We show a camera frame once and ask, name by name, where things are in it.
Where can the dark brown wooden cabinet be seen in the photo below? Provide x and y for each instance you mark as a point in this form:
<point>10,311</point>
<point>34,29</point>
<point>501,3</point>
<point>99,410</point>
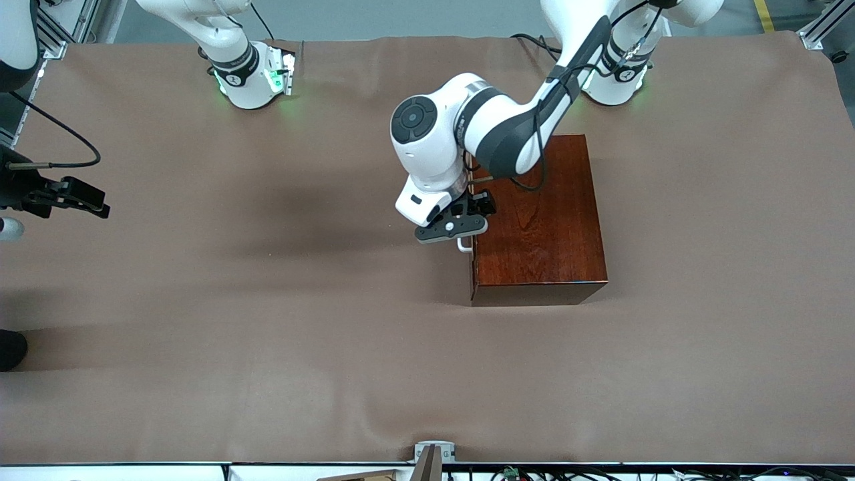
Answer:
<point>534,220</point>

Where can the black caster wheel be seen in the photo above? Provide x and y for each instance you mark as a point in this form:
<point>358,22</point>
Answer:
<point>839,57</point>

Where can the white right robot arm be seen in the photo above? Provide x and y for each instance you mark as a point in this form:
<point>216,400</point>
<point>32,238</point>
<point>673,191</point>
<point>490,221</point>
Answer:
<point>244,87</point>

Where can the aluminium profile frame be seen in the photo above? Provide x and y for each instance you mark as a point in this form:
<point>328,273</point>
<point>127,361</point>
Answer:
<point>53,40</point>

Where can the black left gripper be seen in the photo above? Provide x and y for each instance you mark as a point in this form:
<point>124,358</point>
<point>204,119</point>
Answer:
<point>478,201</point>

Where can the grey metal bracket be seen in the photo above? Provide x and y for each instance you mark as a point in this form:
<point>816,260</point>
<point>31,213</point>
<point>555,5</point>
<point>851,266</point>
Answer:
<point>424,444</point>

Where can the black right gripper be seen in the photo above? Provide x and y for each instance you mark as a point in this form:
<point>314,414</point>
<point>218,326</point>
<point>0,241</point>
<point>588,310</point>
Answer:
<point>20,188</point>

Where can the light wooden drawer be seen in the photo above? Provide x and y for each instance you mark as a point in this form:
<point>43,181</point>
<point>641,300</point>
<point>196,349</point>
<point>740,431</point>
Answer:
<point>473,270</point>

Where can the aluminium profile beam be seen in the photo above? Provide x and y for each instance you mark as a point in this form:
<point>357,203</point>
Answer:
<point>818,30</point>

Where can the black round object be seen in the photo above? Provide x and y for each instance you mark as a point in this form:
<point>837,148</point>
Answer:
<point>10,351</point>

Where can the brown table cover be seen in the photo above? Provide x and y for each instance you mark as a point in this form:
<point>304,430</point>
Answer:
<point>267,300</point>

